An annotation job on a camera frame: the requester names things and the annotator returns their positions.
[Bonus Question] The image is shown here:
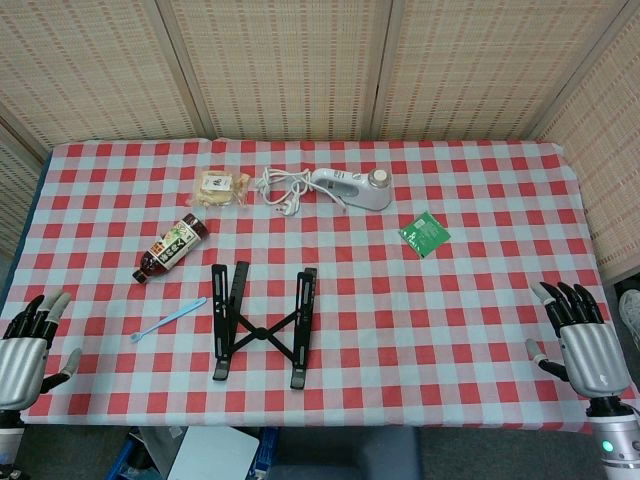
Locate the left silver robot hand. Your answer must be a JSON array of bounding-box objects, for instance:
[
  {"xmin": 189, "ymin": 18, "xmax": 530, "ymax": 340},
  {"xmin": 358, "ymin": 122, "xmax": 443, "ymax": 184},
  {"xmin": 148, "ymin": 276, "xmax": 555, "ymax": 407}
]
[{"xmin": 0, "ymin": 288, "xmax": 83, "ymax": 412}]

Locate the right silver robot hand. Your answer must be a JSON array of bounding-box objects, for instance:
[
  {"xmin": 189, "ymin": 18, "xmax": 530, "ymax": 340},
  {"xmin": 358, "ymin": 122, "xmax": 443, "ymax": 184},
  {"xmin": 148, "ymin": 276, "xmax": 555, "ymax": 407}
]
[{"xmin": 525, "ymin": 281, "xmax": 632, "ymax": 400}]

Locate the black folding laptop stand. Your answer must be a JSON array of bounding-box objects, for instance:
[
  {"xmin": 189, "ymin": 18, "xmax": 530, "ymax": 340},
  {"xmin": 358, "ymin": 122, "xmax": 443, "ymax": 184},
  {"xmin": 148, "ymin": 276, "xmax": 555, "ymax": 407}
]
[{"xmin": 210, "ymin": 260, "xmax": 319, "ymax": 391}]

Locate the blue plastic crate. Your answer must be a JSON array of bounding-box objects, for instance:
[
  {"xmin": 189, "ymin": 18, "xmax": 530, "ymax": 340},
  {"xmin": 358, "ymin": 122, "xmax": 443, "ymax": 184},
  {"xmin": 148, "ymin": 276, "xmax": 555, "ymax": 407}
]
[{"xmin": 105, "ymin": 427, "xmax": 280, "ymax": 480}]

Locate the light blue plastic spoon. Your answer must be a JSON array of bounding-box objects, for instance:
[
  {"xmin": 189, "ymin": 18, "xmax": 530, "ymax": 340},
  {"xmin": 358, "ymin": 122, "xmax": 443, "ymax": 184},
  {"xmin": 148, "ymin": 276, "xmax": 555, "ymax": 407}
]
[{"xmin": 130, "ymin": 296, "xmax": 208, "ymax": 344}]

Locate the bamboo folding screen panel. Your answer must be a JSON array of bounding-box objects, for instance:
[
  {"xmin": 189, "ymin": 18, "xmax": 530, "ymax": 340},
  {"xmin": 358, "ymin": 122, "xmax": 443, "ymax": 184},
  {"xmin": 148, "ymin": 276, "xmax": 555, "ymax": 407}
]
[
  {"xmin": 0, "ymin": 0, "xmax": 209, "ymax": 151},
  {"xmin": 372, "ymin": 0, "xmax": 640, "ymax": 142},
  {"xmin": 159, "ymin": 0, "xmax": 396, "ymax": 142},
  {"xmin": 0, "ymin": 117, "xmax": 49, "ymax": 259},
  {"xmin": 532, "ymin": 14, "xmax": 640, "ymax": 282}
]

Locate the red white checkered tablecloth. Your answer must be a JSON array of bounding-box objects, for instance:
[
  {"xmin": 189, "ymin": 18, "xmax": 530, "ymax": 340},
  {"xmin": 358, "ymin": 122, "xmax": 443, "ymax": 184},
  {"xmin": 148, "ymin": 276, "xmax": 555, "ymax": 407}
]
[{"xmin": 0, "ymin": 138, "xmax": 632, "ymax": 435}]

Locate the dark tea bottle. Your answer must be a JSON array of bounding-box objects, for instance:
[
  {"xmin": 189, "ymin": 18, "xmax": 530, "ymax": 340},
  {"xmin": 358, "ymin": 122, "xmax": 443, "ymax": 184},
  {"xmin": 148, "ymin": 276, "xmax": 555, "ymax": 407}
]
[{"xmin": 132, "ymin": 213, "xmax": 209, "ymax": 285}]

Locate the green sachet packet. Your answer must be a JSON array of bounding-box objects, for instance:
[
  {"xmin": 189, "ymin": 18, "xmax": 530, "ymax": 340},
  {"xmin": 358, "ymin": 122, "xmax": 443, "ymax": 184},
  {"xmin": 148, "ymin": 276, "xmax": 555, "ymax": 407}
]
[{"xmin": 399, "ymin": 210, "xmax": 451, "ymax": 259}]

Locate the white flat board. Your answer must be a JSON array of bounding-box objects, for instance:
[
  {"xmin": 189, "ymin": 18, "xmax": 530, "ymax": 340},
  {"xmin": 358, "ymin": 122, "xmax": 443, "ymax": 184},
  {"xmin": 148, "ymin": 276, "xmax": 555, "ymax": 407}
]
[{"xmin": 175, "ymin": 425, "xmax": 261, "ymax": 480}]

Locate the clear bag of biscuits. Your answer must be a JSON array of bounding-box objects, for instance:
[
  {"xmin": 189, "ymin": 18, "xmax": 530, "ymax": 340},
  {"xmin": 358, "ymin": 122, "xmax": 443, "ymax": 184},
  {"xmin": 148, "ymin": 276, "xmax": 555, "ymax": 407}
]
[{"xmin": 185, "ymin": 169, "xmax": 252, "ymax": 208}]

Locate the white handheld steam iron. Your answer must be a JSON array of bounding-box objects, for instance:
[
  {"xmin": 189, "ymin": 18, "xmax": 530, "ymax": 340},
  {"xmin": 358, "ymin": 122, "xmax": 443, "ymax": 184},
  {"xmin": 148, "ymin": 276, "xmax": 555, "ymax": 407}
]
[{"xmin": 310, "ymin": 167, "xmax": 393, "ymax": 212}]

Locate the white power cable with plug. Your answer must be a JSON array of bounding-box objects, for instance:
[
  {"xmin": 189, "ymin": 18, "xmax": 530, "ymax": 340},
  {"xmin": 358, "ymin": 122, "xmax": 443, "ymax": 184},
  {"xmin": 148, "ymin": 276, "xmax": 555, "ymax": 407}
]
[{"xmin": 255, "ymin": 166, "xmax": 317, "ymax": 218}]

